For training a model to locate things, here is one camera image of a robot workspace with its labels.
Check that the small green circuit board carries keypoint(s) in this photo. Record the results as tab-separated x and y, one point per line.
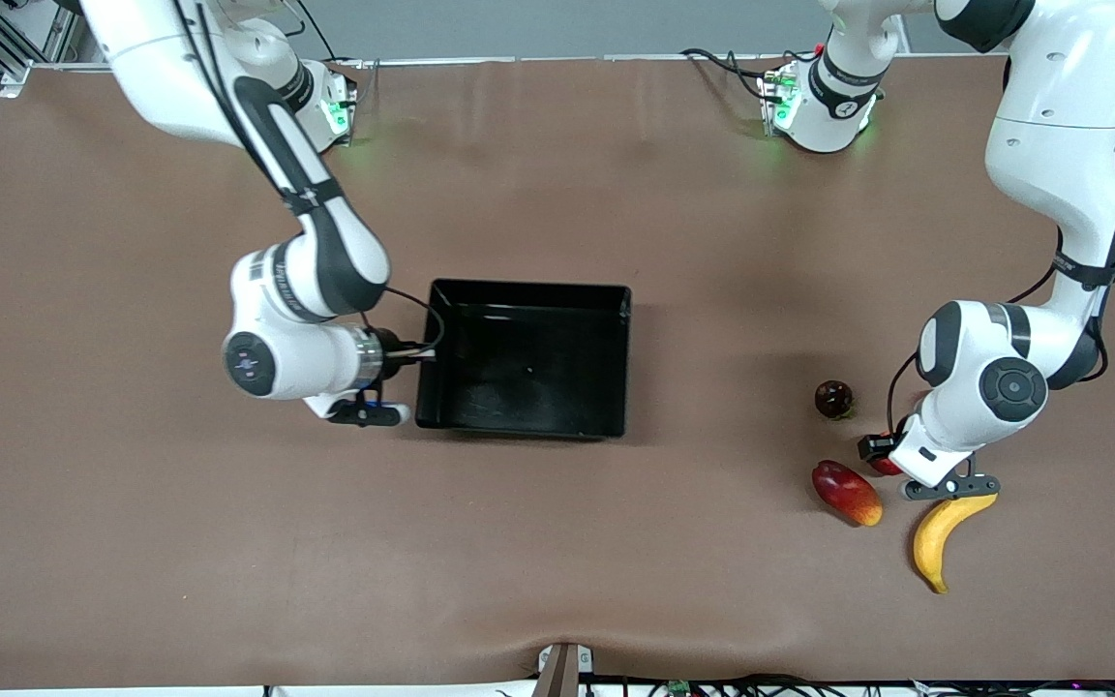
679	688

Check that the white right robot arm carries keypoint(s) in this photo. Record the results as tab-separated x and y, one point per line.
180	87

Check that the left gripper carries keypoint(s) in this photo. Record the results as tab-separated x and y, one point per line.
875	447

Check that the brown table mat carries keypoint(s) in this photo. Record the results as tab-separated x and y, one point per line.
616	542

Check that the dark purple plum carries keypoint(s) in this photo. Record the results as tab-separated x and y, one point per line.
833	399

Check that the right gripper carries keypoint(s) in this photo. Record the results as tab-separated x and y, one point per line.
391	346

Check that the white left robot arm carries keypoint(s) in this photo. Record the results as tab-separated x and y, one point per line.
1061	116

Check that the black plastic box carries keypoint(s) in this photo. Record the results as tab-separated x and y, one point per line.
528	368

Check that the brown camera post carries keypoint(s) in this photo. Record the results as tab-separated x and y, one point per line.
562	670

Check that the red yellow mango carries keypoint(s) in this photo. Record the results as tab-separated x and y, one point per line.
846	494

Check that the yellow banana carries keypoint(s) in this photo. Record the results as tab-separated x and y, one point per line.
935	542

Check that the red yellow apple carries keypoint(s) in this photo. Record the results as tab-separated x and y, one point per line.
888	467

